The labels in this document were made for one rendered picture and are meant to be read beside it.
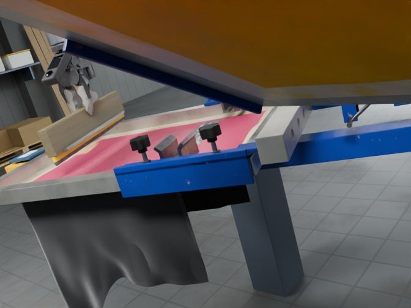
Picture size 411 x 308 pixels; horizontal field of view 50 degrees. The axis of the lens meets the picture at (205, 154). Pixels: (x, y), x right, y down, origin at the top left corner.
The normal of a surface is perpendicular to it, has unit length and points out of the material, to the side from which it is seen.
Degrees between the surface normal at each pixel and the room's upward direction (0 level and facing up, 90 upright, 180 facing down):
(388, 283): 0
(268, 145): 90
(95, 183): 90
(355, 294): 0
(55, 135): 87
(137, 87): 90
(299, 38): 148
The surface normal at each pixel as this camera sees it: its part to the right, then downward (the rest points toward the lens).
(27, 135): 0.73, 0.00
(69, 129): 0.90, -0.19
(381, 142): -0.34, 0.36
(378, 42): -0.18, 0.98
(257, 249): -0.62, 0.39
